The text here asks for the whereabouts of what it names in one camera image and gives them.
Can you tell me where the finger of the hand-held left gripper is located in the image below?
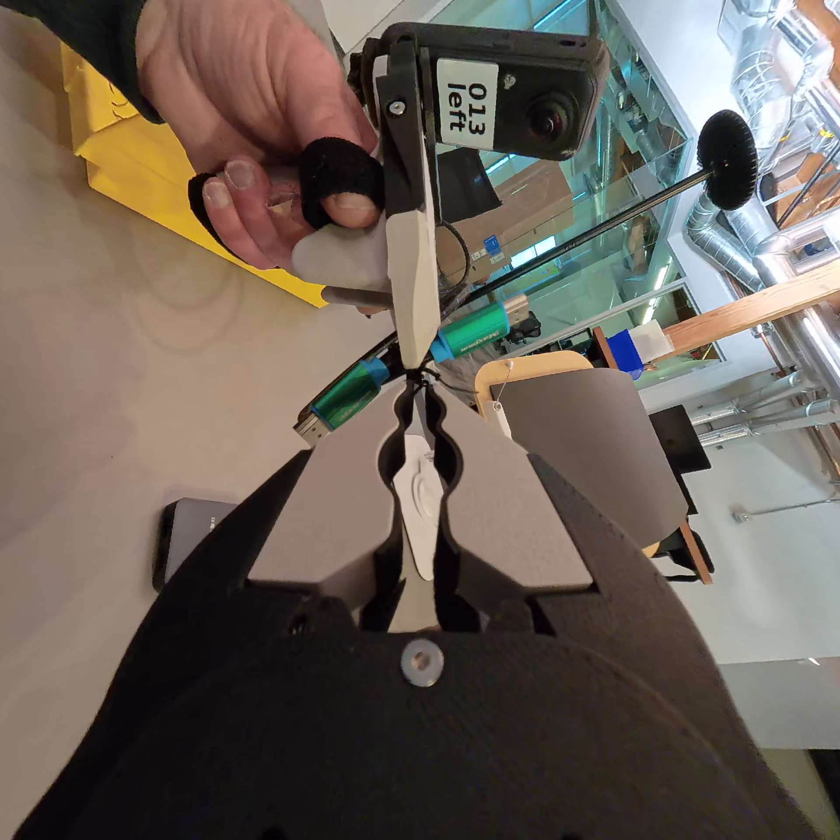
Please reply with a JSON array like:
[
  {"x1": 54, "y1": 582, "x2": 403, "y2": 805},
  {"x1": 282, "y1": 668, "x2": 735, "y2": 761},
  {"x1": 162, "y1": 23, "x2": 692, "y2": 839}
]
[{"x1": 385, "y1": 208, "x2": 445, "y2": 372}]

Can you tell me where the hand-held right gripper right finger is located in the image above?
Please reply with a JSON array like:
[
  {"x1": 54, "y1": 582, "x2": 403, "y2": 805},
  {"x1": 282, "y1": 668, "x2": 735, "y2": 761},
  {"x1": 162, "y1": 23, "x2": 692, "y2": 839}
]
[{"x1": 427, "y1": 392, "x2": 594, "y2": 605}]

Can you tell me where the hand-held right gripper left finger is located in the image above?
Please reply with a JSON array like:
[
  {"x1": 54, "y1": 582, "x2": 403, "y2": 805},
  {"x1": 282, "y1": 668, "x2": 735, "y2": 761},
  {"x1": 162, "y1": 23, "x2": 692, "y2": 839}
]
[{"x1": 247, "y1": 388, "x2": 418, "y2": 602}]

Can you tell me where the black hdmi adapter box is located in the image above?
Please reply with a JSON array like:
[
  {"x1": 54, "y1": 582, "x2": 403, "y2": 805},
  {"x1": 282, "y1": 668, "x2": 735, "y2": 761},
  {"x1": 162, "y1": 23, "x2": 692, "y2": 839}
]
[{"x1": 153, "y1": 495, "x2": 241, "y2": 594}]

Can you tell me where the black braided hdmi cable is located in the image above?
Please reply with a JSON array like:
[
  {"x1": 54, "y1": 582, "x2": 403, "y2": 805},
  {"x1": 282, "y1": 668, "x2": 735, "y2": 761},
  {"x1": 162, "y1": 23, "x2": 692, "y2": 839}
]
[{"x1": 292, "y1": 221, "x2": 535, "y2": 447}]

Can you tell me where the yellow plastic bin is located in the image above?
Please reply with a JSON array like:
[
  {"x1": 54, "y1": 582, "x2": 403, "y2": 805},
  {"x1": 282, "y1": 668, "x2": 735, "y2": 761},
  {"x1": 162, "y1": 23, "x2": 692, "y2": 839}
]
[{"x1": 59, "y1": 37, "x2": 332, "y2": 311}]

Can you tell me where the person's left forearm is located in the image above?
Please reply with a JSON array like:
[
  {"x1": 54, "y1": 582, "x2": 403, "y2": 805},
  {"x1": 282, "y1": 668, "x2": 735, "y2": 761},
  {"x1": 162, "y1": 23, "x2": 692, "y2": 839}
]
[{"x1": 0, "y1": 0, "x2": 165, "y2": 90}]

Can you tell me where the person's left hand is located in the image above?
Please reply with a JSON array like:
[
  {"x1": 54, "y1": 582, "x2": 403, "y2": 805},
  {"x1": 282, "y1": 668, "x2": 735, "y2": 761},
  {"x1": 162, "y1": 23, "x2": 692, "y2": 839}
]
[{"x1": 136, "y1": 0, "x2": 388, "y2": 273}]

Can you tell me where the wooden rimmed black panel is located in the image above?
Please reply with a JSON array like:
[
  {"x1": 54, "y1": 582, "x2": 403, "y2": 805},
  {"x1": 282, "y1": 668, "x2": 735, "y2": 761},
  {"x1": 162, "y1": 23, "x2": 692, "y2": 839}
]
[{"x1": 473, "y1": 350, "x2": 699, "y2": 559}]

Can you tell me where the black stand pole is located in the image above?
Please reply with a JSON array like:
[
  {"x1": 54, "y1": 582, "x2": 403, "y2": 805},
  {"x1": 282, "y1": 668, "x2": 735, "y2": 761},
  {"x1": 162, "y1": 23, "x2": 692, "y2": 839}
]
[{"x1": 453, "y1": 111, "x2": 762, "y2": 316}]

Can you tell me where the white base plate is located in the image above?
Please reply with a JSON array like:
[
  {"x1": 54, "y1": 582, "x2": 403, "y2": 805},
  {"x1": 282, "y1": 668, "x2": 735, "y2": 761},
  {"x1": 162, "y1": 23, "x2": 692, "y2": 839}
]
[{"x1": 397, "y1": 437, "x2": 455, "y2": 581}]

